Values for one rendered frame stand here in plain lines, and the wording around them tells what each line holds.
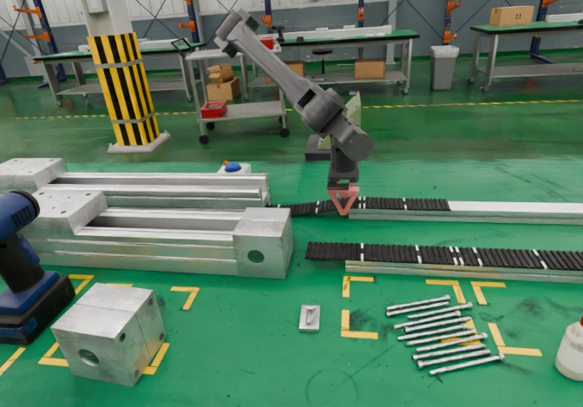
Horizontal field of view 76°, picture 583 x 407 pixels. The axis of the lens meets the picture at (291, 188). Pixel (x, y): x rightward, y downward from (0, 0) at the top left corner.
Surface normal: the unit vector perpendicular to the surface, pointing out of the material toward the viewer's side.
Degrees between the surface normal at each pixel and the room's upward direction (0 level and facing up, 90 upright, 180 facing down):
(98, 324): 0
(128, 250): 90
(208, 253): 90
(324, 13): 90
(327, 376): 0
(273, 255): 90
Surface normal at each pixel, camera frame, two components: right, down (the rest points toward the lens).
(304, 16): -0.14, 0.45
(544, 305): -0.07, -0.89
